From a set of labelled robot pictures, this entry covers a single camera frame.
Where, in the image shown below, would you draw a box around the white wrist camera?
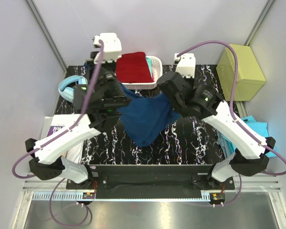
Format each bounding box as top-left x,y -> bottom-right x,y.
174,53 -> 196,79
93,32 -> 122,64

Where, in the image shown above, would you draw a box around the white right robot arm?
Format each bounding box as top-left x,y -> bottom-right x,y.
157,72 -> 275,189

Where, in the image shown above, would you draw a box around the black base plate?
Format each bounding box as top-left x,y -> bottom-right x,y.
66,165 -> 235,190

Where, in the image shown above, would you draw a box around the light blue headphones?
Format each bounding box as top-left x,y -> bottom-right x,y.
58,75 -> 88,103

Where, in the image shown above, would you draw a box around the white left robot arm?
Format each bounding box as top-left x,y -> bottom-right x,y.
26,52 -> 131,189

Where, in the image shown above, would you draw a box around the navy blue t shirt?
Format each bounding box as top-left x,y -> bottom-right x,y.
118,85 -> 180,147

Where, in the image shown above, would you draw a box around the Roald Dahl book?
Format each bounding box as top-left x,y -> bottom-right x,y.
46,125 -> 67,139

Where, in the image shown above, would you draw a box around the yellow-green box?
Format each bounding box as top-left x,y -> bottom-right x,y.
216,44 -> 266,101

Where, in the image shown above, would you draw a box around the cyan t shirt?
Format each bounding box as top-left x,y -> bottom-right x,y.
219,115 -> 278,158

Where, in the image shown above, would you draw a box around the folded red t shirt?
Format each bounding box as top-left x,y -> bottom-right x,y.
115,52 -> 153,83

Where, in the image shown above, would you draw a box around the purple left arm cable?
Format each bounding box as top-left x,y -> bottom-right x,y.
11,39 -> 105,226

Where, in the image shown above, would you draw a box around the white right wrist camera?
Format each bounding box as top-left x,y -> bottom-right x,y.
174,53 -> 196,79

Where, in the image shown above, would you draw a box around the grey-blue t shirt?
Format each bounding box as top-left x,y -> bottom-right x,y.
217,131 -> 236,158

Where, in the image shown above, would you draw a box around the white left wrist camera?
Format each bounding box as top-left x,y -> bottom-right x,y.
93,32 -> 122,64

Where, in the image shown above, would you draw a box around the folded teal t shirt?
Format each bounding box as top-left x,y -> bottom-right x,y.
145,56 -> 153,79

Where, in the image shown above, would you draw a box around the white plastic basket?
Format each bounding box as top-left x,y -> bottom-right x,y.
122,55 -> 163,90

